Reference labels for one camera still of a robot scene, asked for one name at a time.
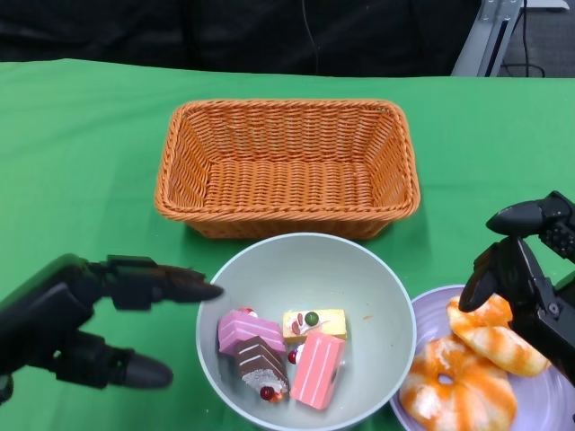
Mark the orange wicker basket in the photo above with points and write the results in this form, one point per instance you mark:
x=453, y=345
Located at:
x=287, y=188

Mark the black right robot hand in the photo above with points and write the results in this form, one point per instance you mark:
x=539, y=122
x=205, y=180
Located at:
x=552, y=323

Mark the salmon pink cake slice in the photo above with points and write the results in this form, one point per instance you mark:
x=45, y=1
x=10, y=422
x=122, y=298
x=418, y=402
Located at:
x=314, y=372

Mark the chocolate cake slice with cream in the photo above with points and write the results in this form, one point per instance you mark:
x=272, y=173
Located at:
x=258, y=359

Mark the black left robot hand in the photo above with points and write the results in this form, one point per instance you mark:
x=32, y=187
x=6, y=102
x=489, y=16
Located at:
x=45, y=310

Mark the lavender round plate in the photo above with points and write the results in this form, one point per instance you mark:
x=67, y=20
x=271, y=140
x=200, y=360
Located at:
x=431, y=310

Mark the grey round bowl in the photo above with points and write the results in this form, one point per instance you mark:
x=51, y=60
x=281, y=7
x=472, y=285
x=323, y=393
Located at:
x=305, y=269

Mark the green tablecloth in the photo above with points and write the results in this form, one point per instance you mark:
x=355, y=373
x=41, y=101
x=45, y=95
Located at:
x=67, y=157

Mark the black backdrop cloth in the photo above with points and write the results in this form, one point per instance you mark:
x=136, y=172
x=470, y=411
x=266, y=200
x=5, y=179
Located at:
x=135, y=27

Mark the grey metal stand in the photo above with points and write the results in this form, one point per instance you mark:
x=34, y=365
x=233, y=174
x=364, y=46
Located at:
x=485, y=40

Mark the magenta layered cake slice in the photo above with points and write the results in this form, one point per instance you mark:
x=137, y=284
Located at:
x=242, y=330

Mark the yellow cake slice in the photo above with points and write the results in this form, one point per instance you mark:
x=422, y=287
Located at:
x=332, y=323

